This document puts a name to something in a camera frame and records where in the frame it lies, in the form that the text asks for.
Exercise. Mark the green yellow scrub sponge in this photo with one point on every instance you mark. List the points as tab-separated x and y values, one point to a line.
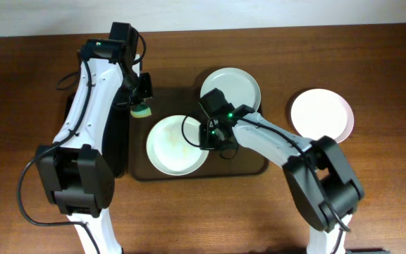
141	110

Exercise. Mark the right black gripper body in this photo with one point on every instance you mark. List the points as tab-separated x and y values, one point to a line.
208	140

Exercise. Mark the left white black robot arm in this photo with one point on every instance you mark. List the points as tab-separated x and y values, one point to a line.
86	204

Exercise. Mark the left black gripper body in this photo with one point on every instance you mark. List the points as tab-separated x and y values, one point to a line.
144	92

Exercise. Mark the brown plastic serving tray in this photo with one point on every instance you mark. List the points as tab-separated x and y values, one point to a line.
168	101

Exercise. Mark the white plate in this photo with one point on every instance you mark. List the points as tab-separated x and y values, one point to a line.
238	87
319	112
173	146

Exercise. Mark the black rectangular water tray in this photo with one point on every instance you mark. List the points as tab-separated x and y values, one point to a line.
99	148

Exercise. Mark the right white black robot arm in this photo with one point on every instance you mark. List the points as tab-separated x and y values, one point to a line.
323	185

